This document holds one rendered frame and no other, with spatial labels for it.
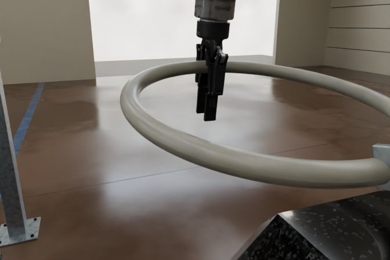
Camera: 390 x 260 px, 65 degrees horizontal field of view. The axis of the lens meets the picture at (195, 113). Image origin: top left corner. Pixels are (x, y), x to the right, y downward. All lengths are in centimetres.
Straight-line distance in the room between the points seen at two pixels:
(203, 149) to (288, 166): 9
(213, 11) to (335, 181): 45
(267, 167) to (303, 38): 841
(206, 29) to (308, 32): 815
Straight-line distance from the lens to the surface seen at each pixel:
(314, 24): 892
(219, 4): 68
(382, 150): 39
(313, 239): 45
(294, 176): 33
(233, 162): 33
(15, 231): 198
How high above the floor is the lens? 109
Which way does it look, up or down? 16 degrees down
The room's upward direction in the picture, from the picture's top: straight up
